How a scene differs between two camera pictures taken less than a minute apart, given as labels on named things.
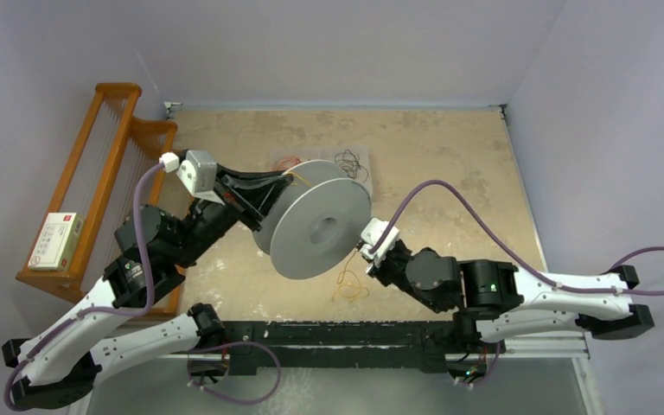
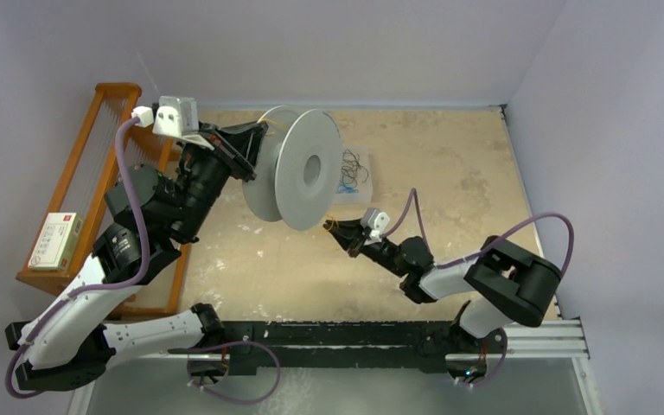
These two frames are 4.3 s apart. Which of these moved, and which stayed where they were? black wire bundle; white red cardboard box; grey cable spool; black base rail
Moved: grey cable spool
Stayed: black base rail; black wire bundle; white red cardboard box
